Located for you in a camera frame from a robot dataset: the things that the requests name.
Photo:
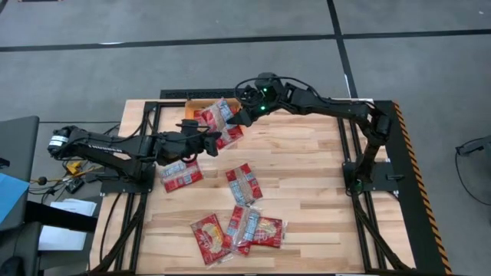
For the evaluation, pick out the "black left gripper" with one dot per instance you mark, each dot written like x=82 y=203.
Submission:
x=192 y=145

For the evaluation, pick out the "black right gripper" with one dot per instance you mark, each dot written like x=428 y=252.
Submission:
x=255 y=105

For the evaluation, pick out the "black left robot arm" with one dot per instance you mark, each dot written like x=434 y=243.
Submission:
x=99 y=147

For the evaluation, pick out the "orange plastic basket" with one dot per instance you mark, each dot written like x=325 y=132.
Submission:
x=190 y=105

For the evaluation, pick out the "yellow connector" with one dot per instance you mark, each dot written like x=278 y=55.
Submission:
x=73 y=167

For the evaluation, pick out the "small black device box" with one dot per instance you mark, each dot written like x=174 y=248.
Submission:
x=74 y=185

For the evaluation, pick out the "white paper sheet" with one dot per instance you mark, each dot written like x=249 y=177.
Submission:
x=65 y=230

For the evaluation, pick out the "black bar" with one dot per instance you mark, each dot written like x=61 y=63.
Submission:
x=57 y=217

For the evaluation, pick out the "black round plug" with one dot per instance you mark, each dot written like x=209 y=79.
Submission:
x=42 y=180

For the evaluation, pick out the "black strip with hazard stripes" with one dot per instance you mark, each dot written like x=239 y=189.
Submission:
x=406 y=214

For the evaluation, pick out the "blue paper sheet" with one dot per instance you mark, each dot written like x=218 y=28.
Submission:
x=11 y=191

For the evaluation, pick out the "grey stand foot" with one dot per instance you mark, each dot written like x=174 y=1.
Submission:
x=473 y=145

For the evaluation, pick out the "black computer mouse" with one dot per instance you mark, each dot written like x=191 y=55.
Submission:
x=11 y=265

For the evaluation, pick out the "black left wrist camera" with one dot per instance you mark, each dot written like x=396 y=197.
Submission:
x=190 y=125

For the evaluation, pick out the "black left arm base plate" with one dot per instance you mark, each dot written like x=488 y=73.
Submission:
x=126 y=188

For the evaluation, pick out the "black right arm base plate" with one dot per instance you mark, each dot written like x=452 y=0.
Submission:
x=383 y=177

